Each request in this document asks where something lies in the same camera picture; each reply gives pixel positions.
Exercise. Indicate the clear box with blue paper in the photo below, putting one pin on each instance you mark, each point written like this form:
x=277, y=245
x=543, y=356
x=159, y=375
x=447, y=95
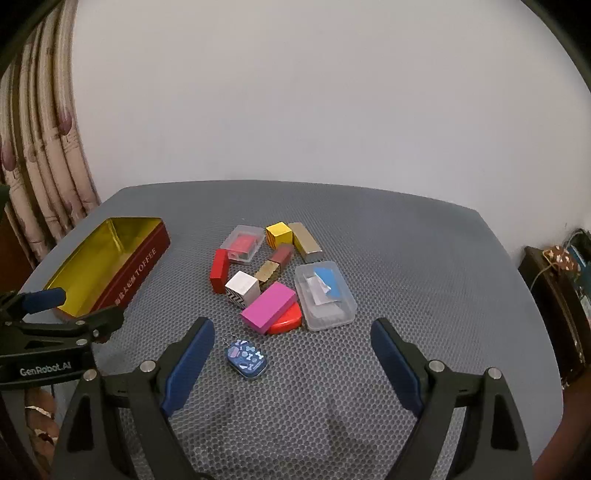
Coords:
x=324, y=295

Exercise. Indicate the grey honeycomb table mat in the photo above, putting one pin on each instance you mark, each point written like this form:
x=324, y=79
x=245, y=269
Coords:
x=324, y=408

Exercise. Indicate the beige patterned curtain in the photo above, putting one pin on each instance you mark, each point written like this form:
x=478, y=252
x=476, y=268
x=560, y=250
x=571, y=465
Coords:
x=43, y=163

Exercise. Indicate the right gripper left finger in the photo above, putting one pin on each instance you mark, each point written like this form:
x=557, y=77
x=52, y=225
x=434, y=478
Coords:
x=92, y=443

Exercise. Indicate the gold lipstick with clear cap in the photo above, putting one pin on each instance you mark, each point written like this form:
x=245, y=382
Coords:
x=272, y=268

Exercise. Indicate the dark wooden side furniture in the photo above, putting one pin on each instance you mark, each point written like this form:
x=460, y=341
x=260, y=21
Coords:
x=558, y=278

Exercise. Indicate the blue patterned keychain case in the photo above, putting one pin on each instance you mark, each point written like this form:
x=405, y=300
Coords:
x=246, y=358

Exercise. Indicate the pink rectangular block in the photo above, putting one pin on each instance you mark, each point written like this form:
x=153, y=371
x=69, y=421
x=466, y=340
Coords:
x=268, y=307

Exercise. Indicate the red gold toffee tin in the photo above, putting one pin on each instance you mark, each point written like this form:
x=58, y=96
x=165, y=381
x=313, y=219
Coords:
x=109, y=265

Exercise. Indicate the white striped cube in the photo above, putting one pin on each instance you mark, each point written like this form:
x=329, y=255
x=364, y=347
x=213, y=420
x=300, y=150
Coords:
x=242, y=289

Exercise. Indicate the clear box with red card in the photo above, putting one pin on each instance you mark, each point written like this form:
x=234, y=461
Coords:
x=242, y=243

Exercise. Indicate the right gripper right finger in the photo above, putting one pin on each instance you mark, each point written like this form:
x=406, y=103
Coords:
x=492, y=443

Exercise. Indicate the red rectangular block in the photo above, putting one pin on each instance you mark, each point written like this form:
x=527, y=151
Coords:
x=219, y=271

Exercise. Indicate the yellow striped cube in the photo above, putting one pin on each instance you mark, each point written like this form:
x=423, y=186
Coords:
x=278, y=234

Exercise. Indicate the red rounded case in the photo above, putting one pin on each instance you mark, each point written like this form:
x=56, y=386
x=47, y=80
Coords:
x=290, y=320

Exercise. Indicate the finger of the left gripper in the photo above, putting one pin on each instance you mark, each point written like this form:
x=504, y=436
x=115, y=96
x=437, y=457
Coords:
x=19, y=305
x=95, y=326

